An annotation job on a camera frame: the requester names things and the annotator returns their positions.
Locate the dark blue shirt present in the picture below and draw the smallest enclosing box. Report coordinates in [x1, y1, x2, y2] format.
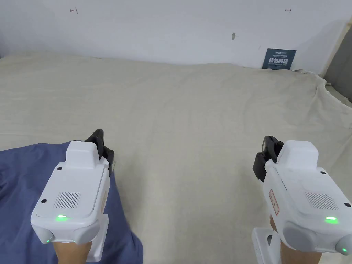
[0, 141, 144, 264]

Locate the grey padded headboard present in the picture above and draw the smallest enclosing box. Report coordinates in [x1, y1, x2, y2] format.
[318, 20, 352, 87]

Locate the bed with beige sheet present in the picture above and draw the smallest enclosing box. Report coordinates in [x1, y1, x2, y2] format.
[0, 53, 352, 264]

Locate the person's left hand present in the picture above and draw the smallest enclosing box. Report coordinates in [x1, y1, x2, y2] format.
[53, 242, 91, 264]

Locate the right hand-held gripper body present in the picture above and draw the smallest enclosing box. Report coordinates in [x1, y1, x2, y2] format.
[251, 135, 352, 264]

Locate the person's right hand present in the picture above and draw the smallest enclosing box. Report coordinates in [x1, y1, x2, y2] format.
[269, 214, 322, 264]

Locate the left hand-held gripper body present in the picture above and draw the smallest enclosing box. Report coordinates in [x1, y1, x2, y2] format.
[30, 129, 111, 262]

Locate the dark blue sign card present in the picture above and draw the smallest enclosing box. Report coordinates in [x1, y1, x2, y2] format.
[260, 48, 297, 71]

